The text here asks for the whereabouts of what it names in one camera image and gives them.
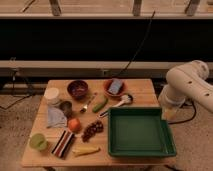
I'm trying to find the striped red black box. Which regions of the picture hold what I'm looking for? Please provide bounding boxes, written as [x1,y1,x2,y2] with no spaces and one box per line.
[51,130,75,158]

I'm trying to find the white dish brush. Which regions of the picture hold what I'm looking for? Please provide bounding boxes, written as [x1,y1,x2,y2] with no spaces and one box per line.
[98,94,133,118]

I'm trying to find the orange fruit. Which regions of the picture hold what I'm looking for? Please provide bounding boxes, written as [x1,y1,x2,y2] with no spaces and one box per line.
[67,118,81,133]

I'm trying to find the dark purple bowl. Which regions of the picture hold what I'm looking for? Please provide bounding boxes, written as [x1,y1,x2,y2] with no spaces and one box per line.
[67,80,88,100]

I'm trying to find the light blue cloth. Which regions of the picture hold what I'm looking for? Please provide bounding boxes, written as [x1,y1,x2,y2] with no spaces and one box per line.
[47,107,67,128]

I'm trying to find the black hanging cable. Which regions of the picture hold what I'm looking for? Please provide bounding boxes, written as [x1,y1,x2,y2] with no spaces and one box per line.
[113,9,157,78]

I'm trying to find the small metal cup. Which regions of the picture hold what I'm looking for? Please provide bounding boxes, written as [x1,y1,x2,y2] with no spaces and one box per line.
[59,101,72,118]

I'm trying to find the green plastic tray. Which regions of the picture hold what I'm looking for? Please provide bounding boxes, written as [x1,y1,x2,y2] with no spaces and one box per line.
[108,107,177,157]

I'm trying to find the wooden table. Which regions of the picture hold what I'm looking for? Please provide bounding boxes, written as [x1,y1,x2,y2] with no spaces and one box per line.
[21,79,176,169]

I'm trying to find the orange bowl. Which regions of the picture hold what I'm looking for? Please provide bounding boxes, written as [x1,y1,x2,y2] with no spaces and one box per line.
[103,78,126,97]

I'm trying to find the blue sponge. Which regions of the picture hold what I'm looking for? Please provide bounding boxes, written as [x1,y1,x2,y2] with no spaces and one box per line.
[108,79,123,95]

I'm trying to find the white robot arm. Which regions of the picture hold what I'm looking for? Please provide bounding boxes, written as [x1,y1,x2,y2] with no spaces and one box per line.
[158,60,213,121]

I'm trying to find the white cup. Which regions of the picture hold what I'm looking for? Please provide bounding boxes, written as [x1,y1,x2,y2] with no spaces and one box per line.
[44,87,60,105]

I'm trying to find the black cable on right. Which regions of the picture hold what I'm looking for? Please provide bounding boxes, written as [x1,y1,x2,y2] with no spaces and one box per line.
[167,99,198,126]

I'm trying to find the black cable on left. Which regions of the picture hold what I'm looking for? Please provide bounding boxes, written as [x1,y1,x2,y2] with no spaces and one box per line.
[0,68,38,111]

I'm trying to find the green cup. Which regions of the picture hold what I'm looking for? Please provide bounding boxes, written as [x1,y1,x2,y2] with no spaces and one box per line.
[29,133,47,151]

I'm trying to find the bunch of dark grapes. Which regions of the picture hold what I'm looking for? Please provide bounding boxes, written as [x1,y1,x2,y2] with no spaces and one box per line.
[81,120,104,142]

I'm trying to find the green cucumber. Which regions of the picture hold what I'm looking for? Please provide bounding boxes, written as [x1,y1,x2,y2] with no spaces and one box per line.
[92,96,108,113]

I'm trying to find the yellow banana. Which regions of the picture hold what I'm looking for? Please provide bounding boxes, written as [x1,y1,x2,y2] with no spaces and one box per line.
[72,147,100,157]

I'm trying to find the metal fork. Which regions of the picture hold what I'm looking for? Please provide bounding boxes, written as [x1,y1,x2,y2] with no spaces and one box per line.
[80,93,97,113]

